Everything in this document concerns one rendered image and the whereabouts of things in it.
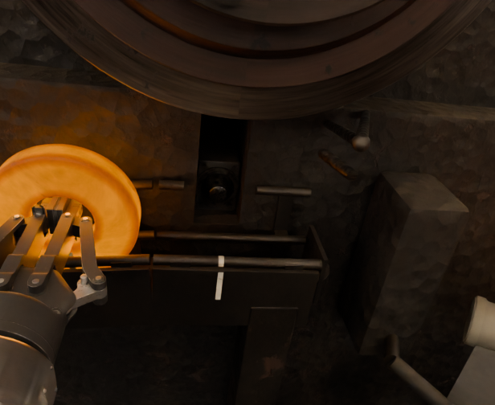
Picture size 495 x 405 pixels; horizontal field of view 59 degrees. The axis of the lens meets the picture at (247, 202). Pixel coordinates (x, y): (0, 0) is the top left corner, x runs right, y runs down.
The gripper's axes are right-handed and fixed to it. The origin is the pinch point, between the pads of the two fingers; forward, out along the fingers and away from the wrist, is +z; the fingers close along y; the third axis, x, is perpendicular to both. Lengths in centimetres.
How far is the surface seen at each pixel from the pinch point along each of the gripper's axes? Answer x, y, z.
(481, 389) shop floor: -78, 101, 28
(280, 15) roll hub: 22.3, 17.9, -10.3
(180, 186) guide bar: -0.6, 12.0, 5.4
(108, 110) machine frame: 7.7, 3.8, 7.2
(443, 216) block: 2.6, 40.8, -3.6
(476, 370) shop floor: -79, 104, 34
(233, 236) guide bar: -6.3, 18.9, 3.2
